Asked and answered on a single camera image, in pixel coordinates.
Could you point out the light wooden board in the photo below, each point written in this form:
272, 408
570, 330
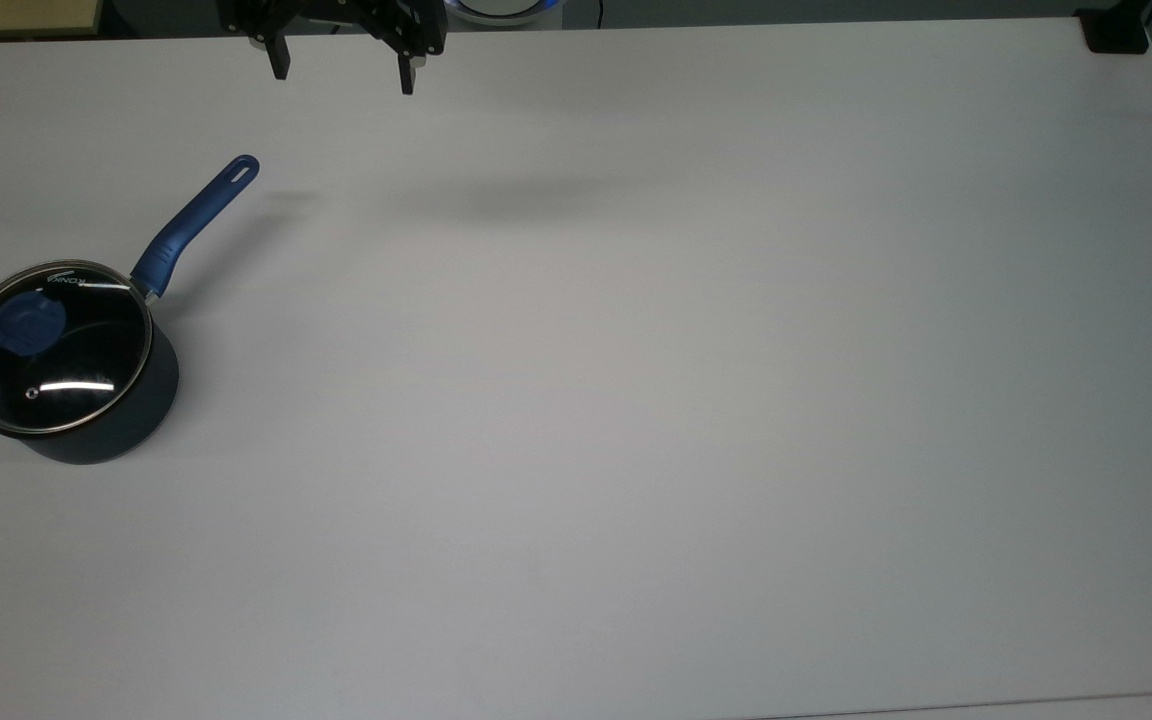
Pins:
16, 14

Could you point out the glass lid with blue knob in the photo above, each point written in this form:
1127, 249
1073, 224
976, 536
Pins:
51, 348

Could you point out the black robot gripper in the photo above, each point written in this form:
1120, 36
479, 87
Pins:
336, 10

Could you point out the black table clamp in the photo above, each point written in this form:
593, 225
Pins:
1116, 30

